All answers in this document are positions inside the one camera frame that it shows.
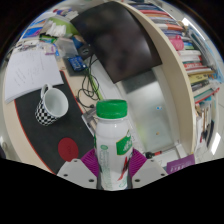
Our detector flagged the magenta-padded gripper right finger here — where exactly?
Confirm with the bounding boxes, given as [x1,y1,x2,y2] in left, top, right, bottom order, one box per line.
[126,148,168,190]

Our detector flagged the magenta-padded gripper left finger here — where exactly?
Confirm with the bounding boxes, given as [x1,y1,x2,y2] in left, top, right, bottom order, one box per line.
[56,148,102,191]

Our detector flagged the white bottle with green cap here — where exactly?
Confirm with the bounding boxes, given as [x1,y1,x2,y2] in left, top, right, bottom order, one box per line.
[93,98,134,191]

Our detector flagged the dark wine bottle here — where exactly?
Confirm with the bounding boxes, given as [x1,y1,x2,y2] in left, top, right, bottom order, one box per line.
[144,150,164,159]

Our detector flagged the flat round red coaster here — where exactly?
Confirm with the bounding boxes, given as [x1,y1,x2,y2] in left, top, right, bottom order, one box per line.
[57,137,80,163]

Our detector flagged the purple hanging banner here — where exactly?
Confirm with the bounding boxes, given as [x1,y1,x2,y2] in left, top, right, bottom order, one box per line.
[165,153,196,175]

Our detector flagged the black desk mat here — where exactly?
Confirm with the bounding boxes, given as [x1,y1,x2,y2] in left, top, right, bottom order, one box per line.
[13,69,98,175]

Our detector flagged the grey metal laptop stand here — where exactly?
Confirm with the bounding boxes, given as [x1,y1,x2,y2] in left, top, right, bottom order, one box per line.
[81,106,99,134]

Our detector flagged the black and white checkered mug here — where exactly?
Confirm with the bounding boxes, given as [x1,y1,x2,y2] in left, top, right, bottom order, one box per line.
[34,83,70,127]

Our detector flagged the shelf unit with books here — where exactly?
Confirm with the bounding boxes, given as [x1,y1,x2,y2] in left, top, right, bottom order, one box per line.
[113,0,224,158]

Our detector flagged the white paper notebook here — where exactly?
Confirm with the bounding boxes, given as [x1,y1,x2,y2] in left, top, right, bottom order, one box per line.
[3,48,65,104]

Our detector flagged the small blue box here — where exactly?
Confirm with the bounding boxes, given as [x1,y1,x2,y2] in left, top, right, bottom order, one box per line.
[67,55,88,72]

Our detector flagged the clear plastic container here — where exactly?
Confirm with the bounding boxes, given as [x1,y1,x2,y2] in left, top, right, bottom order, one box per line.
[54,37,79,59]

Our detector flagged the black computer monitor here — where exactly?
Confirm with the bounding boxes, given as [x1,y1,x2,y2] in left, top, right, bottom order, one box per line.
[70,1,163,84]

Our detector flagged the blue tissue box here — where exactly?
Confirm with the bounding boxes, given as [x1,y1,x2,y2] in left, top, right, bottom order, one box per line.
[20,25,44,40]

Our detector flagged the black cables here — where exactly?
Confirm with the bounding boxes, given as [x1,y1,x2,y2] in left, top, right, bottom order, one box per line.
[76,54,105,110]

